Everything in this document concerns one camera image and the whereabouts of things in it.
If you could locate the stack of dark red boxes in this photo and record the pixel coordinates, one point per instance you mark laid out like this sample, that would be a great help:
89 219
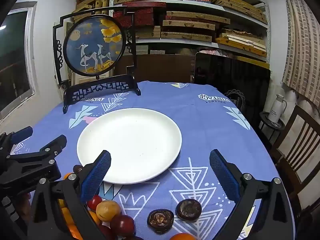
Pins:
142 13

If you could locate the red plum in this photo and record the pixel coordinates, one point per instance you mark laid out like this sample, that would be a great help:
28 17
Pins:
122 225
107 233
94 202

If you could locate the dark water chestnut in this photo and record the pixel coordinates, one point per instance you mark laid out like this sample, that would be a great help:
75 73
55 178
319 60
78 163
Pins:
160 218
188 209
78 168

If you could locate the orange tangerine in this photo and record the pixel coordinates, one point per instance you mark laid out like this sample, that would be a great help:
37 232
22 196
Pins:
94 216
182 237
67 175
74 232
65 213

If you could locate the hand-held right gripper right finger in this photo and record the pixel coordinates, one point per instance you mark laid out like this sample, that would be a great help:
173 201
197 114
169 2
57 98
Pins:
222 176

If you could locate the white metal shelf rack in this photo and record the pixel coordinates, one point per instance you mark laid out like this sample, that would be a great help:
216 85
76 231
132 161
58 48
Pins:
190 4

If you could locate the white plate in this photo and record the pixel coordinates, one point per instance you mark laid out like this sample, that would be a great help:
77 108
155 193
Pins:
130 142

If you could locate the blue printed tablecloth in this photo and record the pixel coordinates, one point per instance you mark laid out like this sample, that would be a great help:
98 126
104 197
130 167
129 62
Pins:
200 130

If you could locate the window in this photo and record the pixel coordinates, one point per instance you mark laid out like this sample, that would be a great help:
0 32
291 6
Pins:
15 55

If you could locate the stack of yellow flat boxes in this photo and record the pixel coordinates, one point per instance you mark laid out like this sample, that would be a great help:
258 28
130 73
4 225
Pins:
240 42

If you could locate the wooden chair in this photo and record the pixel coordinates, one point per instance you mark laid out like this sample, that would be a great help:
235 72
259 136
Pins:
287 166

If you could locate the round deer screen on stand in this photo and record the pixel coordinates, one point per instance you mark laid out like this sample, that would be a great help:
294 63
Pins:
92 45

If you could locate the brown cardboard box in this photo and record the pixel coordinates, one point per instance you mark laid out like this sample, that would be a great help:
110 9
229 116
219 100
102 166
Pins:
160 67

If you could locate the brick-pattern curtain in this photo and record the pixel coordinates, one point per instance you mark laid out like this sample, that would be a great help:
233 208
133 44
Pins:
302 42

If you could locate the round black side table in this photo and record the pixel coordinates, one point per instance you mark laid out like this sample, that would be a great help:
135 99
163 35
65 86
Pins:
262 119

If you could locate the white thermos jug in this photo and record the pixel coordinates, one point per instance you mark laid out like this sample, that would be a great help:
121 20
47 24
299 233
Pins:
276 110

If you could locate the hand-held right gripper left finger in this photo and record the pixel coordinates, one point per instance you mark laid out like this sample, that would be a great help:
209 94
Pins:
98 177

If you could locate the pale yellow round fruit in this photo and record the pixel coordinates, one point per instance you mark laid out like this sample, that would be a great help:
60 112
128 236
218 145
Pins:
108 210

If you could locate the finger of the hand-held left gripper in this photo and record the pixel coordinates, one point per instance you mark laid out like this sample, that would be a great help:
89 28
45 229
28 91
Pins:
50 148
22 133

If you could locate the black panel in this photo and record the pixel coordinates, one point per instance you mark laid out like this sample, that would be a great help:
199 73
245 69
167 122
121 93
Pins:
225 75

